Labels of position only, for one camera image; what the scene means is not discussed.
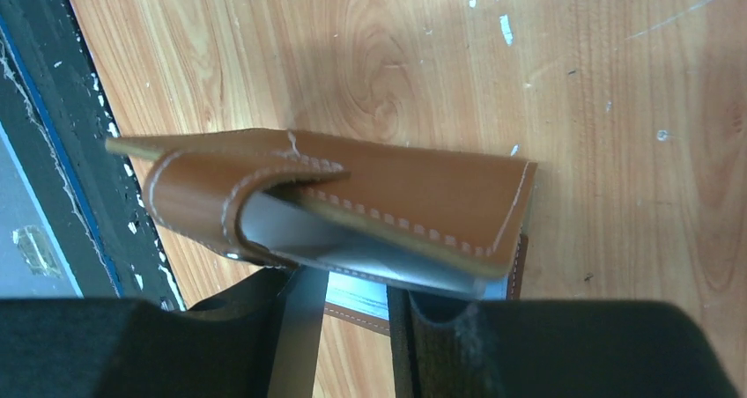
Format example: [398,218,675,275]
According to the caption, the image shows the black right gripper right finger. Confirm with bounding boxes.
[388,288,738,397]

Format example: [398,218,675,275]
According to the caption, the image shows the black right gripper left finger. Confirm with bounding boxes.
[1,269,329,397]

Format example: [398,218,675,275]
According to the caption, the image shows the brown leather card holder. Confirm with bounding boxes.
[106,129,538,333]

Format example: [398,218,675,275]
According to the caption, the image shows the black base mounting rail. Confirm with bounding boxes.
[1,0,186,311]

